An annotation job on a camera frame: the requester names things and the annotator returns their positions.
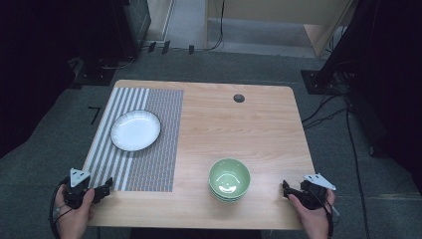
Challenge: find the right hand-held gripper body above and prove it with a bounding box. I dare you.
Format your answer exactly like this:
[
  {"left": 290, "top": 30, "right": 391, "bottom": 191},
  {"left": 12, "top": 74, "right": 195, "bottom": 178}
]
[{"left": 299, "top": 172, "right": 337, "bottom": 211}]

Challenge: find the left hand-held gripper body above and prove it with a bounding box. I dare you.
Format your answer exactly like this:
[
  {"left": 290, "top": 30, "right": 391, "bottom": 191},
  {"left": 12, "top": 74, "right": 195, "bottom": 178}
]
[{"left": 62, "top": 167, "right": 93, "bottom": 210}]

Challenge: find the person's right hand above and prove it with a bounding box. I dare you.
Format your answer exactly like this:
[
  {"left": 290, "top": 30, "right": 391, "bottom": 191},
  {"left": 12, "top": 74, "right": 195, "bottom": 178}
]
[{"left": 288, "top": 187, "right": 336, "bottom": 239}]

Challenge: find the person's left hand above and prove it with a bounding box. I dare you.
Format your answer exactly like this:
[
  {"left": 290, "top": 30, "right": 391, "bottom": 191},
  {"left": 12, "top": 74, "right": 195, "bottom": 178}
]
[{"left": 54, "top": 187, "right": 96, "bottom": 239}]

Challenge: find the green bowl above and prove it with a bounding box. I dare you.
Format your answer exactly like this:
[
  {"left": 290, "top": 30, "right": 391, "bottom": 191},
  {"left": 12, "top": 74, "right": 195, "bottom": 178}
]
[
  {"left": 208, "top": 157, "right": 252, "bottom": 196},
  {"left": 208, "top": 185, "right": 251, "bottom": 204}
]

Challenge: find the white plate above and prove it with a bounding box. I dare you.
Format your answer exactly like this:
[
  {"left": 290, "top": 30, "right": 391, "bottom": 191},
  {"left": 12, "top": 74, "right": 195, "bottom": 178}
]
[{"left": 109, "top": 110, "right": 162, "bottom": 152}]

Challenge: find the striped woven placemat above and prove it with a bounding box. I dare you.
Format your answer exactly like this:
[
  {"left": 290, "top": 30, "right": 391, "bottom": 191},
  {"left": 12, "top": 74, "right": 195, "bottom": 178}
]
[{"left": 82, "top": 87, "right": 184, "bottom": 193}]

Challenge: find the person's dark clothing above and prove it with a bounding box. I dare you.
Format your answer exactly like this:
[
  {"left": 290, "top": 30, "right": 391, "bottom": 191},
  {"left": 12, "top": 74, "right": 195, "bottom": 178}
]
[{"left": 129, "top": 227, "right": 264, "bottom": 239}]

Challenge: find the black stand base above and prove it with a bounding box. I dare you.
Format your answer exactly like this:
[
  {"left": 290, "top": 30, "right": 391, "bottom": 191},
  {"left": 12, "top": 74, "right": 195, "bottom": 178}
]
[
  {"left": 300, "top": 69, "right": 351, "bottom": 97},
  {"left": 71, "top": 57, "right": 117, "bottom": 88}
]

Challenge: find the dark curtain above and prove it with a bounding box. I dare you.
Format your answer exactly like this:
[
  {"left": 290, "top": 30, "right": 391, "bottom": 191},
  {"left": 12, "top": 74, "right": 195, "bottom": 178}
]
[
  {"left": 0, "top": 0, "right": 115, "bottom": 159},
  {"left": 326, "top": 0, "right": 422, "bottom": 187}
]

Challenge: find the black cabinet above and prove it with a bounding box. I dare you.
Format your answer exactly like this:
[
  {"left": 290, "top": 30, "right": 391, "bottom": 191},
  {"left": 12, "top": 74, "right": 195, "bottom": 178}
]
[{"left": 110, "top": 0, "right": 152, "bottom": 60}]

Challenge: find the light wooden cabinet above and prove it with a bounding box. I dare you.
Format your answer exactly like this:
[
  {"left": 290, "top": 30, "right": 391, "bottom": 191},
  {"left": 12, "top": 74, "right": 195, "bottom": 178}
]
[{"left": 204, "top": 0, "right": 360, "bottom": 58}]

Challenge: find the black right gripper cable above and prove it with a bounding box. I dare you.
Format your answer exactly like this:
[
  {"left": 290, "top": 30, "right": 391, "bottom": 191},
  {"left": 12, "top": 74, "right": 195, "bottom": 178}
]
[{"left": 310, "top": 187, "right": 340, "bottom": 239}]

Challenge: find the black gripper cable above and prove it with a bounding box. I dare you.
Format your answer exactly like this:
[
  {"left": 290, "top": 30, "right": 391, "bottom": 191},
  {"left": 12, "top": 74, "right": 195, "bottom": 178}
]
[
  {"left": 49, "top": 178, "right": 74, "bottom": 239},
  {"left": 310, "top": 187, "right": 340, "bottom": 239}
]

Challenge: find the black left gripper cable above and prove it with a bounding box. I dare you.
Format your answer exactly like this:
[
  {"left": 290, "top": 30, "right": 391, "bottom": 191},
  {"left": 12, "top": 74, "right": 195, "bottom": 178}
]
[{"left": 49, "top": 178, "right": 74, "bottom": 239}]

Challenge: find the long black floor cable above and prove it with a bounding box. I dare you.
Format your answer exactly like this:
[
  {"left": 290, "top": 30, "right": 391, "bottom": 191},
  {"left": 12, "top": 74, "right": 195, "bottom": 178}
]
[{"left": 345, "top": 105, "right": 372, "bottom": 239}]

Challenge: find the black hanging cable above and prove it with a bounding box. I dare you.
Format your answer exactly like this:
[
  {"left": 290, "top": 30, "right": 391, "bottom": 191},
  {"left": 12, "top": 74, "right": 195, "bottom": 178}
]
[{"left": 204, "top": 0, "right": 226, "bottom": 52}]

